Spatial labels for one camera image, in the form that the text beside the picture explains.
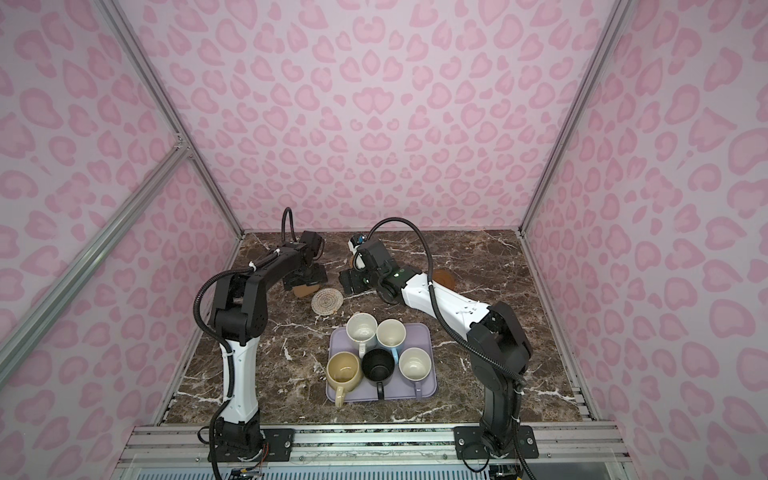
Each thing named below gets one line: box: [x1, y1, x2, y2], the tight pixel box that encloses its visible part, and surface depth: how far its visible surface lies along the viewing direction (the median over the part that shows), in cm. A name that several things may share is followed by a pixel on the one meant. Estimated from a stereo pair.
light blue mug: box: [376, 318, 407, 364], surface depth 85 cm
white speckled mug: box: [346, 312, 378, 359], surface depth 88 cm
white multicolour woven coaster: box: [311, 288, 344, 316], surface depth 102 cm
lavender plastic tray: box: [326, 323, 438, 403], surface depth 83 cm
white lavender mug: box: [398, 347, 433, 400], surface depth 82 cm
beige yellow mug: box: [326, 351, 362, 408], surface depth 79 cm
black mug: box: [362, 348, 395, 401], surface depth 81 cm
